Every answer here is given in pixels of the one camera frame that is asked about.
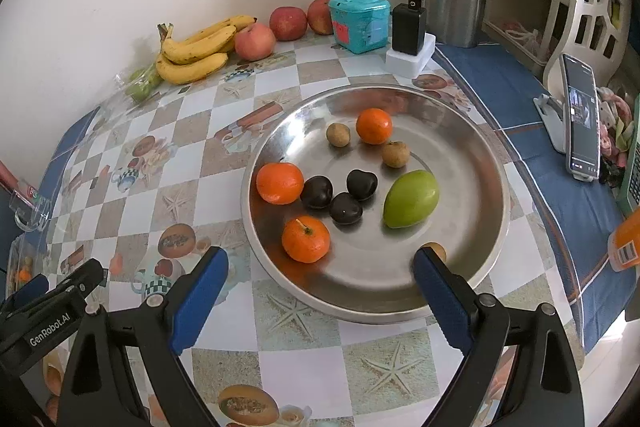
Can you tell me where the green mango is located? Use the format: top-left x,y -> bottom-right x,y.
383,170 -> 440,229

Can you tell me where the orange tangerine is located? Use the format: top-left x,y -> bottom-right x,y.
281,215 -> 331,265
255,162 -> 304,206
356,107 -> 393,145

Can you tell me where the dark plum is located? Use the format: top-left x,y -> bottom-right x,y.
346,169 -> 378,202
299,176 -> 333,209
329,192 -> 363,227

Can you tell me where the brown kiwi fruit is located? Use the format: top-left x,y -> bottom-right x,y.
381,141 -> 410,169

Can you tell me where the small brown kiwi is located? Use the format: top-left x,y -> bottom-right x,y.
326,122 -> 350,148

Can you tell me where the bag of green fruits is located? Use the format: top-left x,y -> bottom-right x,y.
115,64 -> 163,104

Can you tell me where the clear glass mug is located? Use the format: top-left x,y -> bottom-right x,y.
9,179 -> 52,232

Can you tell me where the orange bottle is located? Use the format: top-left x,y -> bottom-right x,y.
608,208 -> 640,272

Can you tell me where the patterned tablecloth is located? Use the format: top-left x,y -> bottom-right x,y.
36,35 -> 638,426

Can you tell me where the steel round tray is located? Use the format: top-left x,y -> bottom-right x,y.
241,84 -> 511,324

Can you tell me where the smartphone on stand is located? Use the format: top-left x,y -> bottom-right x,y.
560,53 -> 600,182

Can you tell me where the white phone stand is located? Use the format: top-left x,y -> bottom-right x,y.
533,93 -> 570,155

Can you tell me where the yellow banana bunch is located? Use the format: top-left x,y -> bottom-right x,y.
155,15 -> 257,86

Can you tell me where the white plastic chair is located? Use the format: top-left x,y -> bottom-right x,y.
544,0 -> 631,100

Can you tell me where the pink apple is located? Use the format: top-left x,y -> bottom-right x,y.
234,23 -> 276,62

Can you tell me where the black power adapter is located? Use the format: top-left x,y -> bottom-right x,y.
392,0 -> 426,56

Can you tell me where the red apple middle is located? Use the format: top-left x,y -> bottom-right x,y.
269,6 -> 307,41

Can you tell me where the red apple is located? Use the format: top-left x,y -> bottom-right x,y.
307,0 -> 333,36
269,6 -> 307,41

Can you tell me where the teal plastic container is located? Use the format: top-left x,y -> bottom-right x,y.
329,0 -> 390,54

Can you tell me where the red apple right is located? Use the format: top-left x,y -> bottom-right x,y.
307,0 -> 333,36

